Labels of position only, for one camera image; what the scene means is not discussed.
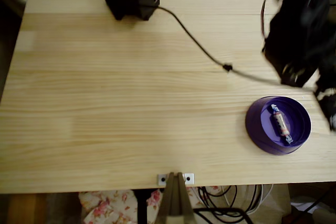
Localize white red blue candy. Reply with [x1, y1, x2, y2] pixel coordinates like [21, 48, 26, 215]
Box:
[267, 104, 293, 145]

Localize purple round bowl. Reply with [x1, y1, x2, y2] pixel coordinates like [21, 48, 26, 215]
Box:
[245, 95, 312, 156]

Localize black table leg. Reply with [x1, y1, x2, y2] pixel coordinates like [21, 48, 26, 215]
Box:
[133, 189, 151, 224]

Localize floral patterned cloth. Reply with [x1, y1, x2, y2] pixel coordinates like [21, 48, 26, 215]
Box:
[78, 186, 224, 224]

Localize red and black wire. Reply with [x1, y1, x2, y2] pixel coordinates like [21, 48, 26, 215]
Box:
[260, 0, 271, 38]

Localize long black cable with knot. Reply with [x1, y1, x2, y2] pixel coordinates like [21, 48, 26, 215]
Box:
[156, 6, 283, 86]

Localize white cable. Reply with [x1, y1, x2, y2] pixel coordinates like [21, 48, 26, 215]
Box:
[220, 184, 275, 216]

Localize black cable bundle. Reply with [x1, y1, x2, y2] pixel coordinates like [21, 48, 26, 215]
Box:
[196, 185, 259, 217]

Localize white metal bracket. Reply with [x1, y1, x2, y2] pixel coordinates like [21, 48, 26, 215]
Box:
[156, 173, 195, 185]

